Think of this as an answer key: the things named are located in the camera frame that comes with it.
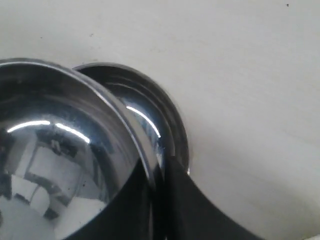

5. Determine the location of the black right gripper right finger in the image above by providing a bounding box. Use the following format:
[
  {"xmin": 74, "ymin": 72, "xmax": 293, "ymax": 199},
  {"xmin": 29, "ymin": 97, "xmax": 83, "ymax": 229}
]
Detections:
[{"xmin": 164, "ymin": 157, "xmax": 260, "ymax": 240}]

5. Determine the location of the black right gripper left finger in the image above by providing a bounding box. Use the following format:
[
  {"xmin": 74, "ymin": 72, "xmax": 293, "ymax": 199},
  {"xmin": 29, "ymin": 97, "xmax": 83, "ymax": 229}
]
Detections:
[{"xmin": 74, "ymin": 160, "xmax": 153, "ymax": 240}]

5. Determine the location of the ribbed stainless steel bowl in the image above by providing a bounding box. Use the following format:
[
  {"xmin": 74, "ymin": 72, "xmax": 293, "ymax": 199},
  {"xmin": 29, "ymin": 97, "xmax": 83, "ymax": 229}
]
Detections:
[{"xmin": 0, "ymin": 58, "xmax": 166, "ymax": 240}]

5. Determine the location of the smooth stainless steel bowl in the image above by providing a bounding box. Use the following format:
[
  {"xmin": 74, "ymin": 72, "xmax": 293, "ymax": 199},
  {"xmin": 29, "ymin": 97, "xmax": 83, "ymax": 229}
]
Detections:
[{"xmin": 74, "ymin": 62, "xmax": 190, "ymax": 173}]

